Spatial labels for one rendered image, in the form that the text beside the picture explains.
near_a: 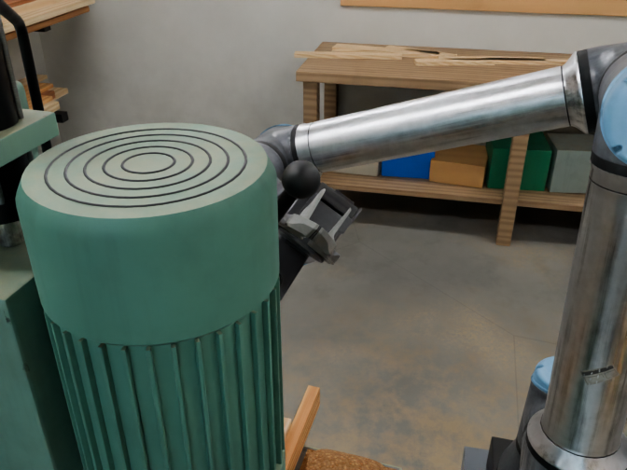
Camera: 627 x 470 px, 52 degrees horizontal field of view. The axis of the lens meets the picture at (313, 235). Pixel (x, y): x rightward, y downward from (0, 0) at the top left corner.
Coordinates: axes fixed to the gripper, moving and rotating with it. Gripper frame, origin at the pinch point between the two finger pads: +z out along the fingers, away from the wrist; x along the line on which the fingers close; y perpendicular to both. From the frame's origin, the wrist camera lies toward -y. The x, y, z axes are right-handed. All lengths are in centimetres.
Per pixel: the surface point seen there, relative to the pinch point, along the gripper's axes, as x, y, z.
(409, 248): 59, 54, -253
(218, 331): -2.8, -12.0, 24.4
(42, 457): -8.0, -29.6, 12.1
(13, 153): -22.0, -10.6, 20.7
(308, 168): -4.6, 2.9, 12.7
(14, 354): -13.7, -22.5, 18.1
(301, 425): 17.7, -21.0, -31.4
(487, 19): 22, 178, -250
